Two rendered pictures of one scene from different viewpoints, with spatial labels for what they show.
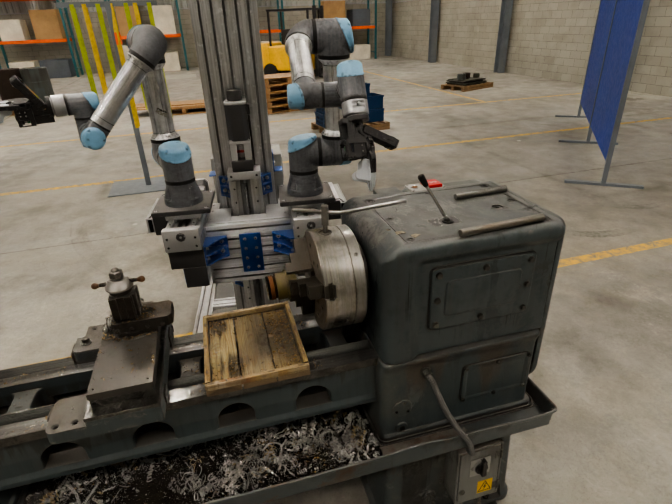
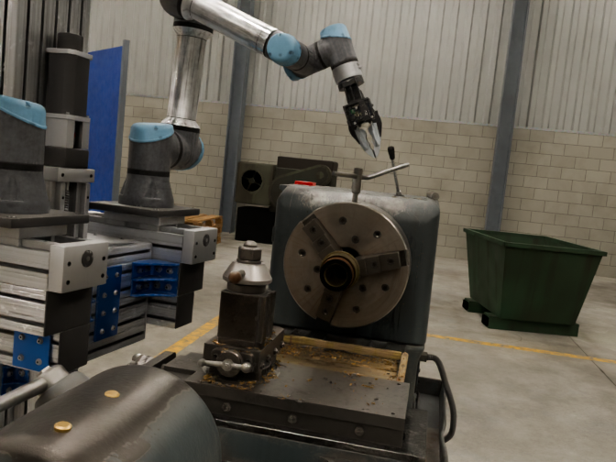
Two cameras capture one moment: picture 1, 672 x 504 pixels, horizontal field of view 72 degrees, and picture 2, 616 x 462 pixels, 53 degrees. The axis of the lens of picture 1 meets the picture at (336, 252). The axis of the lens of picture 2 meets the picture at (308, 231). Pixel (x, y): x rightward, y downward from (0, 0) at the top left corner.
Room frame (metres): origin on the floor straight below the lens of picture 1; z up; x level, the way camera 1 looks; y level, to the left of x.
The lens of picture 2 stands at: (0.66, 1.49, 1.30)
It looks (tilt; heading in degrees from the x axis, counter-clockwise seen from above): 6 degrees down; 296
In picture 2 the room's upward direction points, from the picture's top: 6 degrees clockwise
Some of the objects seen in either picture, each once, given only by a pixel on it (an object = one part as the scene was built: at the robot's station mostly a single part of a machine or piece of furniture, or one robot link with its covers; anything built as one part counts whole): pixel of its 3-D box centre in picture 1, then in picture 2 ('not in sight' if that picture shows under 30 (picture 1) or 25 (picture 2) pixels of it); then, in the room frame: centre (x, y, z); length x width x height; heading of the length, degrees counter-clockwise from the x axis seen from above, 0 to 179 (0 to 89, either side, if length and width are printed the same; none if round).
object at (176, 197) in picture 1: (182, 189); (11, 185); (1.77, 0.61, 1.21); 0.15 x 0.15 x 0.10
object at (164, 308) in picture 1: (139, 320); (245, 351); (1.18, 0.62, 0.99); 0.20 x 0.10 x 0.05; 105
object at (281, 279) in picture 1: (281, 285); (338, 271); (1.21, 0.17, 1.08); 0.09 x 0.09 x 0.09; 15
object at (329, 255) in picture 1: (327, 277); (347, 263); (1.25, 0.03, 1.08); 0.32 x 0.09 x 0.32; 15
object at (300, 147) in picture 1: (304, 151); (151, 146); (1.84, 0.11, 1.33); 0.13 x 0.12 x 0.14; 96
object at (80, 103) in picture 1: (82, 104); not in sight; (1.76, 0.91, 1.56); 0.11 x 0.08 x 0.09; 119
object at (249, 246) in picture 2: (115, 272); (249, 251); (1.17, 0.64, 1.17); 0.04 x 0.04 x 0.03
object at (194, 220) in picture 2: not in sight; (185, 229); (6.50, -6.25, 0.22); 1.25 x 0.86 x 0.44; 109
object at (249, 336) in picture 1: (252, 343); (321, 367); (1.18, 0.28, 0.89); 0.36 x 0.30 x 0.04; 15
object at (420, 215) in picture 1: (442, 260); (358, 252); (1.37, -0.36, 1.06); 0.59 x 0.48 x 0.39; 105
